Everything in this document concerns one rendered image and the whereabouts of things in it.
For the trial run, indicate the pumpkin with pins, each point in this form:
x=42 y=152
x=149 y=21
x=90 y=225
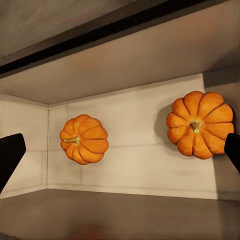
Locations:
x=200 y=123
x=84 y=140

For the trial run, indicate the cabinet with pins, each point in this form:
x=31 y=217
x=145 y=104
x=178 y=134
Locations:
x=124 y=63

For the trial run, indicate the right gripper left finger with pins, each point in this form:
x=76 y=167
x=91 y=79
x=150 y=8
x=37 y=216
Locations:
x=12 y=150

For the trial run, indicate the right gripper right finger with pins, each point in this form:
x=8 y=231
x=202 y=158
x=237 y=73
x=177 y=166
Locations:
x=232 y=149

